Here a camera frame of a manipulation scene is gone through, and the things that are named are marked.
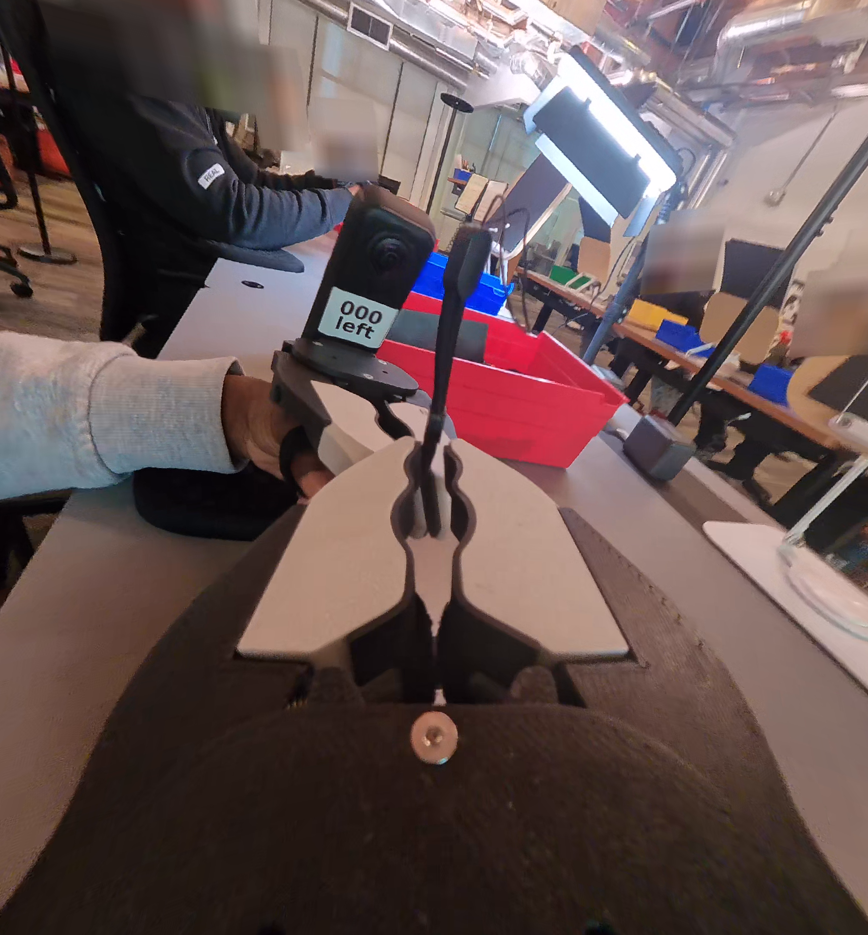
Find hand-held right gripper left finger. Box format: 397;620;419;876
235;437;435;658

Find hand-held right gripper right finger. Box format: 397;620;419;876
440;440;631;658

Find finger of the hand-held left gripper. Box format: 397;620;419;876
384;398;435;441
310;381;413;473

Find black cable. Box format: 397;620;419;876
418;225;495;540

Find person's left forearm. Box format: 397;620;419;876
0;330;248;505

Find person's left hand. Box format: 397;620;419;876
222;374;335;501

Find tan slanted boards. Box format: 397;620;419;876
454;173;491;217

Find dark blue bin stack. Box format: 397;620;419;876
415;252;511;315

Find red plastic bin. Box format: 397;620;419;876
376;332;628;468
397;292;545;360

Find black pole with disc top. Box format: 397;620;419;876
623;91;868;482
425;93;475;214

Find white stand base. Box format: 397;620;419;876
703;520;868;720

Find glowing light panel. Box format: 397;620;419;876
523;47;687;224

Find black light stand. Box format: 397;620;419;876
582;186;672;366

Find small yellow bin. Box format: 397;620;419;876
627;299;687;327

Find wooden workbench green boards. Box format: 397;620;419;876
514;263;844;455

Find small blue bin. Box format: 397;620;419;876
655;320;707;352
748;363;794;407

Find black tripod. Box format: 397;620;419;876
0;0;78;265

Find large black tilted board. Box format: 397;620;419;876
788;354;868;433

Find black monitor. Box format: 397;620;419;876
721;240;792;302

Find black office chair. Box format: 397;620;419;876
0;234;35;299

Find black tilted board white frame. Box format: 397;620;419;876
484;153;574;243

